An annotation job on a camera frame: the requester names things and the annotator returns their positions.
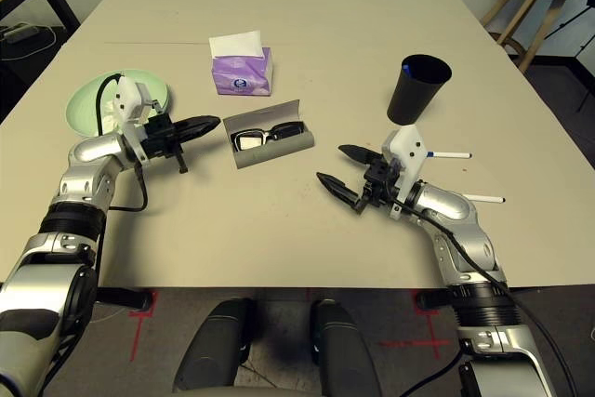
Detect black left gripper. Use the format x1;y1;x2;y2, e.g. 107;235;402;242
139;112;222;176

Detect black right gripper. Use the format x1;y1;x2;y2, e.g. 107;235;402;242
316;144;404;216

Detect grey glasses case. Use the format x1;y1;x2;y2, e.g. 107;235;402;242
221;99;317;169

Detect black sunglasses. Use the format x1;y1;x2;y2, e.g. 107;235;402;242
230;120;308;152

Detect white tissue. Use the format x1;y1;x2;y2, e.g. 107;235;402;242
98;98;126;134

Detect light green plate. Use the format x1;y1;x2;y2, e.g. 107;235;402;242
64;68;172;139

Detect purple tissue pack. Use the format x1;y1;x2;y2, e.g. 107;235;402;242
207;29;273;97

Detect black cup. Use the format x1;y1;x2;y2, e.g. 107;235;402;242
386;53;453;127

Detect black table foot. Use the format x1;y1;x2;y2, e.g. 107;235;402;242
95;287;157;312
416;292;455;311

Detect dark grey robot right leg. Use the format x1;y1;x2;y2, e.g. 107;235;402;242
310;298;382;397

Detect dark grey robot leg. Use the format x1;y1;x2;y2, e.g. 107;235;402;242
310;298;382;397
174;297;257;393

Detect grey power adapter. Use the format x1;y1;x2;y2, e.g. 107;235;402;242
3;22;41;43

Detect dark grey robot left leg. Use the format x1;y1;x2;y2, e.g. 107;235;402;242
174;297;257;393

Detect wooden stool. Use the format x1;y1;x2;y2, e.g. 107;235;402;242
481;0;573;73

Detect black tripod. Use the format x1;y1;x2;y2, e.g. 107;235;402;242
543;1;595;112

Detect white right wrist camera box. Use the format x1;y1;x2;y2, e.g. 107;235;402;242
380;124;430;220

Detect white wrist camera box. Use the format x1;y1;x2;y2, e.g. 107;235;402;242
111;75;165;164
380;124;430;220

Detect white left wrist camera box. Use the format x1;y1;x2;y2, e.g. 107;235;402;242
111;75;165;164

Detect white floor cable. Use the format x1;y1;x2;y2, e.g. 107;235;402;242
0;24;57;61

